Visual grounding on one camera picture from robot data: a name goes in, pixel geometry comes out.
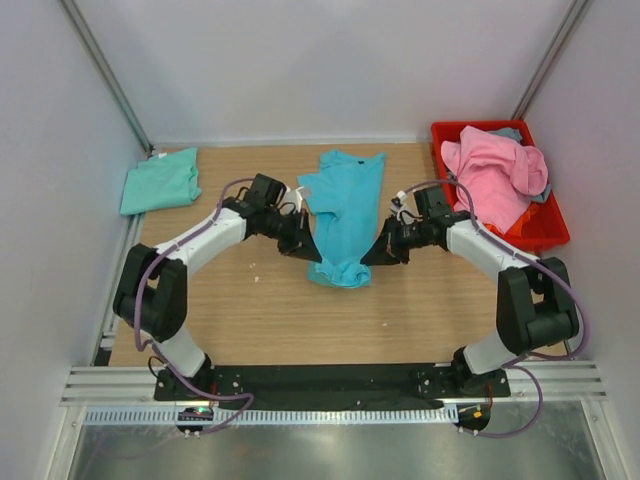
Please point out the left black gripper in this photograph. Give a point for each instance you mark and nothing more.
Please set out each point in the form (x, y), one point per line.
(301, 243)

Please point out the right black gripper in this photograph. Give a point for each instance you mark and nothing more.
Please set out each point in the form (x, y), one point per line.
(387, 249)

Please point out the blue t shirt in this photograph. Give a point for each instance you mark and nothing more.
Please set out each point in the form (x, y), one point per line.
(345, 200)

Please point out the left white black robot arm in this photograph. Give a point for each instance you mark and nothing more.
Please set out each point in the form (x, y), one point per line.
(152, 293)

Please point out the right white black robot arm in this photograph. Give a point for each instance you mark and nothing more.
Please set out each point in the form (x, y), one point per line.
(534, 306)

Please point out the orange garment in bin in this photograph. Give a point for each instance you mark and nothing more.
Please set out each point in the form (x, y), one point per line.
(516, 230)

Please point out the pink t shirt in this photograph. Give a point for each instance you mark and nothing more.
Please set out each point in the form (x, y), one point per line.
(497, 176)

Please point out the folded mint green t shirt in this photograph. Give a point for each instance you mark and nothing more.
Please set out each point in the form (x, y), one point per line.
(166, 180)

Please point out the grey t shirt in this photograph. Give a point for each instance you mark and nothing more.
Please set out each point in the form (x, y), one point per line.
(515, 134)

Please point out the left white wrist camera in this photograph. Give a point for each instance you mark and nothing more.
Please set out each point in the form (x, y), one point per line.
(294, 199)

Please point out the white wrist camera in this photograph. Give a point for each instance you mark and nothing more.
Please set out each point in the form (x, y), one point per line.
(400, 209)
(294, 199)

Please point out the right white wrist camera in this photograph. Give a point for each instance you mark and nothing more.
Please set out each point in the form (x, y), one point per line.
(400, 209)

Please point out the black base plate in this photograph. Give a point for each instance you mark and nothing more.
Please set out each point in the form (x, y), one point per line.
(365, 387)

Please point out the aluminium frame rail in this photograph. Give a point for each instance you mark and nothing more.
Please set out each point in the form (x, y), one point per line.
(559, 381)

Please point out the slotted white cable duct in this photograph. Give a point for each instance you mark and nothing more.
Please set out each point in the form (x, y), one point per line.
(199, 417)

